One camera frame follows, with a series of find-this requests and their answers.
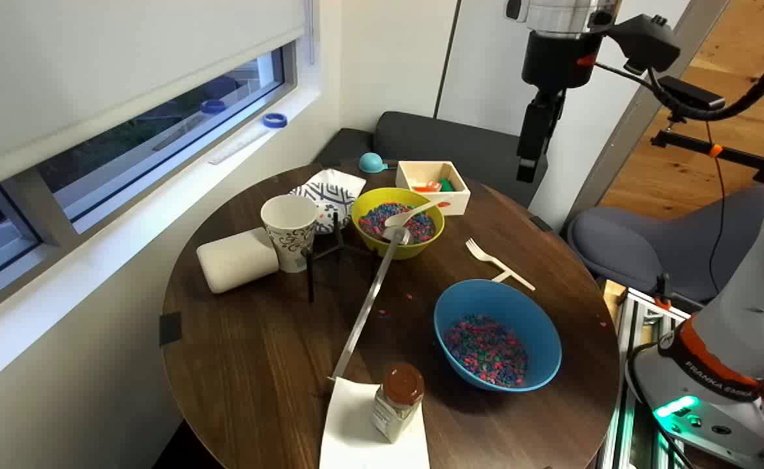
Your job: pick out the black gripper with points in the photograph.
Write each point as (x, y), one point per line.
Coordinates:
(550, 63)

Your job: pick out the small wooden box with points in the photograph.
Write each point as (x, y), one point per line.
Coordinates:
(435, 180)

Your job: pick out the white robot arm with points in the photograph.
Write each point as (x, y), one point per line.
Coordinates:
(647, 47)

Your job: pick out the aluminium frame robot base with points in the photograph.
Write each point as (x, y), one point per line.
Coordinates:
(685, 408)

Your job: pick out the dark grey couch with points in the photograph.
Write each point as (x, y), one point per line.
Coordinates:
(475, 151)

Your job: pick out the white plastic fork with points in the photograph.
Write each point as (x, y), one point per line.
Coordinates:
(503, 272)

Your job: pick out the yellow bowl with beads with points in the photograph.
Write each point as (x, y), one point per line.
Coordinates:
(385, 212)

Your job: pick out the small teal round object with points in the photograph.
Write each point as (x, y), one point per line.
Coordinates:
(372, 162)

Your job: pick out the long metal spoon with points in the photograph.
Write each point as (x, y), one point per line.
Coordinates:
(398, 233)

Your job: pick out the grey chair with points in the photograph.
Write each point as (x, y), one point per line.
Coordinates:
(690, 255)

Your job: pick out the blue bowl with beads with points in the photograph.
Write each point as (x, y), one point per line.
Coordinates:
(497, 338)

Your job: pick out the blue tape roll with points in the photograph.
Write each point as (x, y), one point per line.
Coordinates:
(274, 121)

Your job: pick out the spice jar with brown lid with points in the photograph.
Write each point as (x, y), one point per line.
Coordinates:
(398, 400)

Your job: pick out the white paper napkin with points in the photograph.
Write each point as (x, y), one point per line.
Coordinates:
(352, 440)

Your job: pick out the white roller blind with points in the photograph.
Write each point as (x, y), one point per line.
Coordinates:
(70, 68)

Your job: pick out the black wire stand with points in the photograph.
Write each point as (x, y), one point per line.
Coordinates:
(331, 244)

